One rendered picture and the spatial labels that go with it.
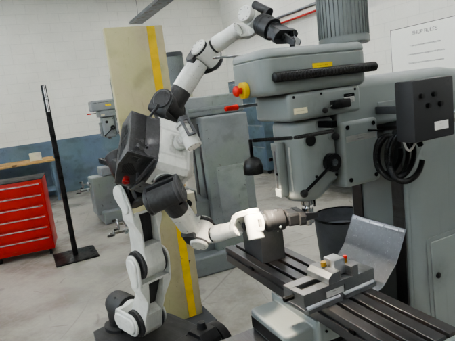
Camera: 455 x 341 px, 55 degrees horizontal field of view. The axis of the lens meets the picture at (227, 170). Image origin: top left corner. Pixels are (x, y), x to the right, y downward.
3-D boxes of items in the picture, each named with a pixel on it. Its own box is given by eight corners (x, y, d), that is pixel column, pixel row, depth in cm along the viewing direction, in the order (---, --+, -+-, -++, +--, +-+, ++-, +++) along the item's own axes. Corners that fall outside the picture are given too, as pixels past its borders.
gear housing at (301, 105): (290, 122, 153) (287, 93, 151) (256, 122, 175) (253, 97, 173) (362, 110, 167) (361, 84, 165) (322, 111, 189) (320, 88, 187)
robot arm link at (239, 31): (256, 17, 172) (230, 36, 180) (269, 26, 179) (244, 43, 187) (252, 5, 174) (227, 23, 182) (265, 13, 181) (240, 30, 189)
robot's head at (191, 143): (181, 155, 171) (191, 143, 165) (170, 133, 174) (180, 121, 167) (193, 152, 176) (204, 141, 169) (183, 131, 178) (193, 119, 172)
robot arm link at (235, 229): (252, 207, 168) (226, 215, 176) (256, 230, 166) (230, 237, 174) (261, 207, 173) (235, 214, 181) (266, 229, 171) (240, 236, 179)
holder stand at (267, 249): (263, 264, 202) (258, 222, 199) (244, 249, 223) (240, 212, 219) (286, 257, 207) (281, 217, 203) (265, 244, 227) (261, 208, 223)
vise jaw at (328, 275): (328, 285, 158) (328, 275, 157) (307, 275, 169) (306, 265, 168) (341, 280, 160) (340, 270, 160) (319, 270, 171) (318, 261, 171)
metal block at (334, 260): (335, 276, 163) (334, 261, 162) (324, 271, 168) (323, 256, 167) (345, 272, 166) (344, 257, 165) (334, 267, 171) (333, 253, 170)
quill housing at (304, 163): (303, 206, 162) (295, 121, 156) (273, 197, 180) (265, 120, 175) (343, 195, 170) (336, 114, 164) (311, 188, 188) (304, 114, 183)
